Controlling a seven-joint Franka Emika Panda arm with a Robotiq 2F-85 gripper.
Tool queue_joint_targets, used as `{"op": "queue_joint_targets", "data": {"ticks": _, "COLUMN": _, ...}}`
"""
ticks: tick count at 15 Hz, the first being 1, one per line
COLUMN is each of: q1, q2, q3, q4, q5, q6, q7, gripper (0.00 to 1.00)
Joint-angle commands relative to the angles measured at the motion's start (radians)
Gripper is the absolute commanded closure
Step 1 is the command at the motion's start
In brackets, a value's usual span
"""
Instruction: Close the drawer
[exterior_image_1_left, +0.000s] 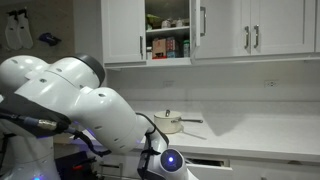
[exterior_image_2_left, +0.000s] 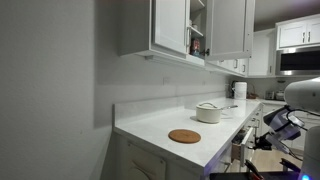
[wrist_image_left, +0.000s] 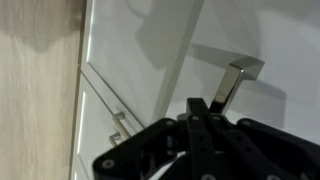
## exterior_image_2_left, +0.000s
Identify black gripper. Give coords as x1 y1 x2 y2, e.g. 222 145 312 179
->
251 132 275 151

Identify wooden drawer with white front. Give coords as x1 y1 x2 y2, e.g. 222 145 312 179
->
230 126 256 168

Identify white lower drawer front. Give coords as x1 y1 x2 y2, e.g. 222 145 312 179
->
213 148 234 174

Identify white kitchen drawer front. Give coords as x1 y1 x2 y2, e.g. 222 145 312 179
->
262 104 288 117

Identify white lower cabinet door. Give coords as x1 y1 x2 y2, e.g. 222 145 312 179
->
261 113 276 138

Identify white lower cabinet front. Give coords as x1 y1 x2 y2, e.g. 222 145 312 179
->
244 105 264 129

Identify brown wicker basket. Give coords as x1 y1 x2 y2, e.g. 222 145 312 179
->
247 83 260 100

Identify silver toaster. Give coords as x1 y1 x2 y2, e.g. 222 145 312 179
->
264 90 276 101

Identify silver countertop appliance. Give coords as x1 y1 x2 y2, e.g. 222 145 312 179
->
274 79 287 102

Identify cream saucepan lid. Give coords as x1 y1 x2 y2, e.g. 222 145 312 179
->
195 102 223 111

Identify round cork trivet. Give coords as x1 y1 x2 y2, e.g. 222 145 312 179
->
168 128 202 145

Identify closed white upper cabinet door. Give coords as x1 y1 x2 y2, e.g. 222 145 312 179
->
238 58 250 78
152 0 192 56
218 58 240 75

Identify tall white cabinet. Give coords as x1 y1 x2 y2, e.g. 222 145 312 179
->
248 28 278 78

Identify stainless steel microwave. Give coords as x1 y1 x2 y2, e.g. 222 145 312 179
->
274 46 320 77

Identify white cabinet end panel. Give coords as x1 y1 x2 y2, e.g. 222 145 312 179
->
113 132 204 180

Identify red and blue food box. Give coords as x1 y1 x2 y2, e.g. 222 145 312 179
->
190 38 201 57

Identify small white cabinet door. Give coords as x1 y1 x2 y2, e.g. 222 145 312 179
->
305 18 320 46
277 21 308 49

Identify open white upper cabinet door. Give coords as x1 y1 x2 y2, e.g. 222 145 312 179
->
204 0 256 62

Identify red handled tool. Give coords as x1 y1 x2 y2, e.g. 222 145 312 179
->
244 159 265 180

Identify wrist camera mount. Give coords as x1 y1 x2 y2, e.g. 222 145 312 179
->
263 105 306 142

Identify cream saucepan with metal handle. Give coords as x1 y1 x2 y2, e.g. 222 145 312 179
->
195 105 239 125

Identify white upper cabinet frame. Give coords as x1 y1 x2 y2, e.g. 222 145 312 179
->
119 0 250 78

